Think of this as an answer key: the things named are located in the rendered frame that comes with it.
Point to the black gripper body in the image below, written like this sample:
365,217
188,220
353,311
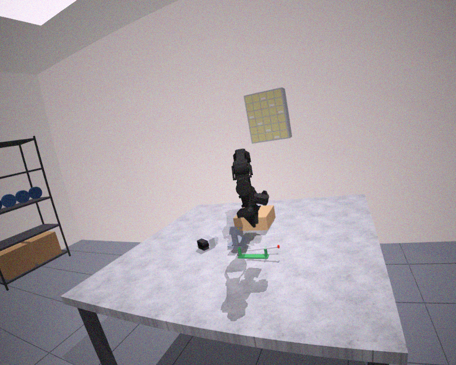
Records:
247,203

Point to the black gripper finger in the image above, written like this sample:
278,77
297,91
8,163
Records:
251,220
256,215

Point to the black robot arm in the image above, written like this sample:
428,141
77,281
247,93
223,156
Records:
242,172

